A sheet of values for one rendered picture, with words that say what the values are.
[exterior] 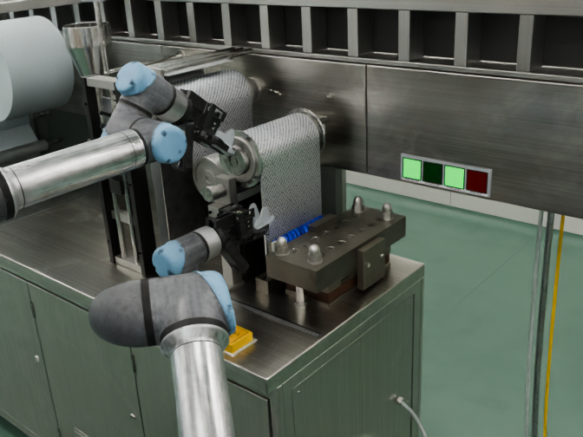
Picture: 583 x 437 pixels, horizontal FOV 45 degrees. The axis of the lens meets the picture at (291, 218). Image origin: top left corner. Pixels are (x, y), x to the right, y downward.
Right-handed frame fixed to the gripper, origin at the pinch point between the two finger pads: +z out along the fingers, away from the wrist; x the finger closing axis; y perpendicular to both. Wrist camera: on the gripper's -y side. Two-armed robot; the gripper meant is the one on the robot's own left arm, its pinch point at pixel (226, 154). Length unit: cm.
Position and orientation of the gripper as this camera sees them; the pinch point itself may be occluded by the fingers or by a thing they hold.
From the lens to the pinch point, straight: 171.4
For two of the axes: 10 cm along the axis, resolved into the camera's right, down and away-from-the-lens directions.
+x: -7.7, -2.1, 6.1
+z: 5.3, 3.4, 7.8
